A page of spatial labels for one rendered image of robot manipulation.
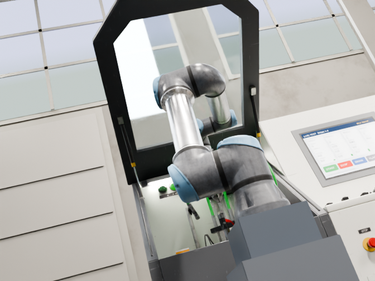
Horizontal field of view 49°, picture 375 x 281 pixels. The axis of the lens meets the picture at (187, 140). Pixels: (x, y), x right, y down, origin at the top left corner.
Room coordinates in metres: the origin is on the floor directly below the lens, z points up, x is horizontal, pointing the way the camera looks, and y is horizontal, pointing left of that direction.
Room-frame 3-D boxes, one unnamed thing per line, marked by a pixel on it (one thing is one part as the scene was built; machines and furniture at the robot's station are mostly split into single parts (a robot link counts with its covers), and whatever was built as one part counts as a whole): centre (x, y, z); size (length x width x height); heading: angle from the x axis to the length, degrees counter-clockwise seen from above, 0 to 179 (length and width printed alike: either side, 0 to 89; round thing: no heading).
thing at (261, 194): (1.08, -0.13, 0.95); 0.15 x 0.15 x 0.10
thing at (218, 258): (1.57, -0.08, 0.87); 0.62 x 0.04 x 0.16; 99
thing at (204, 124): (1.64, -0.07, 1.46); 0.11 x 0.11 x 0.08; 85
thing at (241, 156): (1.08, -0.13, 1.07); 0.13 x 0.12 x 0.14; 85
